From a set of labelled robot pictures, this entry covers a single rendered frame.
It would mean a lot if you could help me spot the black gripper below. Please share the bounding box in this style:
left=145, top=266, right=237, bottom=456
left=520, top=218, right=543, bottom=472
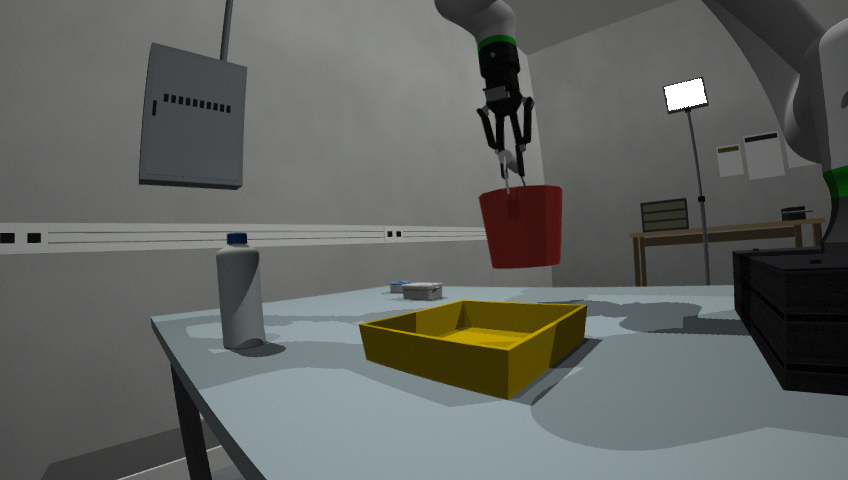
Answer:
left=477, top=65, right=534, bottom=177

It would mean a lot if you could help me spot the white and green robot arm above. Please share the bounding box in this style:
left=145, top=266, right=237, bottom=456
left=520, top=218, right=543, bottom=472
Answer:
left=434, top=0, right=848, bottom=255

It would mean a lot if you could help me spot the dark red pail with grey wire handle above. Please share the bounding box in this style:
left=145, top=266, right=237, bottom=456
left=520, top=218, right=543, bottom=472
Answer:
left=479, top=150, right=562, bottom=269

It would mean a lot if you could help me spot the grey bottle with blue cap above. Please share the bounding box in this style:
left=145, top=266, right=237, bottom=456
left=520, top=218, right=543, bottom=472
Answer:
left=216, top=233, right=266, bottom=349

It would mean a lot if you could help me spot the yellow shallow tray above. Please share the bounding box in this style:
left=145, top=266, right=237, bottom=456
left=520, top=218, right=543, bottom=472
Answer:
left=359, top=300, right=587, bottom=400

